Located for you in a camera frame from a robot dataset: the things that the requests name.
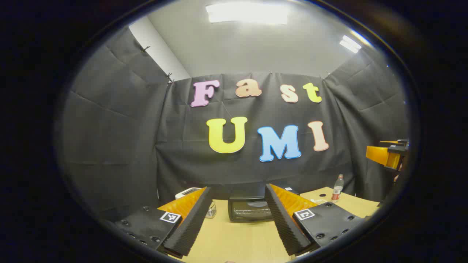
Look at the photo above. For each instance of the white toaster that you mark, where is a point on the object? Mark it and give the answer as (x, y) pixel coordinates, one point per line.
(186, 191)

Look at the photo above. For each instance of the clear red label water bottle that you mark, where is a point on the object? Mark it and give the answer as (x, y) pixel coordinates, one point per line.
(337, 188)

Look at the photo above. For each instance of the white divided dish of beans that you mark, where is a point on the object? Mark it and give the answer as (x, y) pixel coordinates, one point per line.
(319, 201)

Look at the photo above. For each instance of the clear glass holder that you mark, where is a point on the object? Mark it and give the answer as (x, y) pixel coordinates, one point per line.
(211, 210)

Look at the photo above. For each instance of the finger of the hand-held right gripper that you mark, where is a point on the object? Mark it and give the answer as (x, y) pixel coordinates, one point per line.
(380, 155)
(389, 142)

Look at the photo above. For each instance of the black backdrop cloth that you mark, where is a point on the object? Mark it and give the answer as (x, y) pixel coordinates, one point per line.
(146, 146)

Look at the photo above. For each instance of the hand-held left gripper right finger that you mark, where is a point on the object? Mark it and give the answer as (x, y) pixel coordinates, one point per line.
(281, 219)

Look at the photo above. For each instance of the large ceiling light panel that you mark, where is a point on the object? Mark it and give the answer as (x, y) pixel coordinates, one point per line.
(246, 12)

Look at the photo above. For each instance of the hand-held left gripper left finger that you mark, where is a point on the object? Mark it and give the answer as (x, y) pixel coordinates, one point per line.
(193, 219)

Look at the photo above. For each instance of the black electric oven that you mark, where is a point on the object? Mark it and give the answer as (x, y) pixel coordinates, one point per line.
(248, 210)

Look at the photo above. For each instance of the small ceiling light panel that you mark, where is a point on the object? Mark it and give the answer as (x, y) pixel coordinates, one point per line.
(350, 44)

